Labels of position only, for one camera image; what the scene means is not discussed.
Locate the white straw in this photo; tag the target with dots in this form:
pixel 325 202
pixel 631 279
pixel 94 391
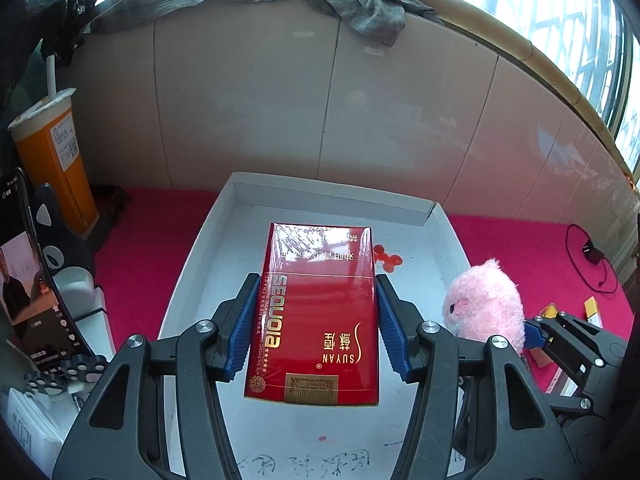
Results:
pixel 51 77

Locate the pink plush toy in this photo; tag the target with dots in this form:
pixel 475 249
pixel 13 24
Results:
pixel 485 305

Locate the black plastic bag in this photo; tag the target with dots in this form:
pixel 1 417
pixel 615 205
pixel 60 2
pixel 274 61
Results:
pixel 50 10

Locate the yellow white medicine box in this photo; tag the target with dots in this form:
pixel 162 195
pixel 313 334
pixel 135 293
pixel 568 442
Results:
pixel 594 310

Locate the red cigarette box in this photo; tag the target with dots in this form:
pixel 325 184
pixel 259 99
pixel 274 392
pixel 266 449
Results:
pixel 315 310

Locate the orange drink cup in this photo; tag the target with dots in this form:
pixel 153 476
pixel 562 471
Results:
pixel 55 170

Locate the grey cloth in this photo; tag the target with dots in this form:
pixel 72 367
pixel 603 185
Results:
pixel 350 5

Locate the cardboard panel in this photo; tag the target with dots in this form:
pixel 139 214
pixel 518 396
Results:
pixel 250 110

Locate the white cardboard tray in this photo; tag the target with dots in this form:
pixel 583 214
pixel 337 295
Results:
pixel 225 240

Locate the black white cat phone stand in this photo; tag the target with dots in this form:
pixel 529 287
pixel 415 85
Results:
pixel 55 240

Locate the small red bone-shaped toy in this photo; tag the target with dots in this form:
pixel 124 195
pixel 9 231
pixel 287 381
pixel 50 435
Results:
pixel 390 260

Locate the window with metal grille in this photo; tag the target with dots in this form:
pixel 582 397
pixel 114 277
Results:
pixel 550 10

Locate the black smartphone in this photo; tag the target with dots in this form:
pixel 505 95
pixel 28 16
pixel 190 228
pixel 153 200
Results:
pixel 30 285

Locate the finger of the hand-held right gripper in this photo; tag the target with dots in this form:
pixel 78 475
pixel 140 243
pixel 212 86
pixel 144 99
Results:
pixel 595 332
pixel 533 334

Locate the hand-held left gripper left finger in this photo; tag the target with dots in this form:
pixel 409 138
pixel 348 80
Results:
pixel 236 342

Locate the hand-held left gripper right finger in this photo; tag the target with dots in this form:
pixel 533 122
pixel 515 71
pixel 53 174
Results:
pixel 395 342

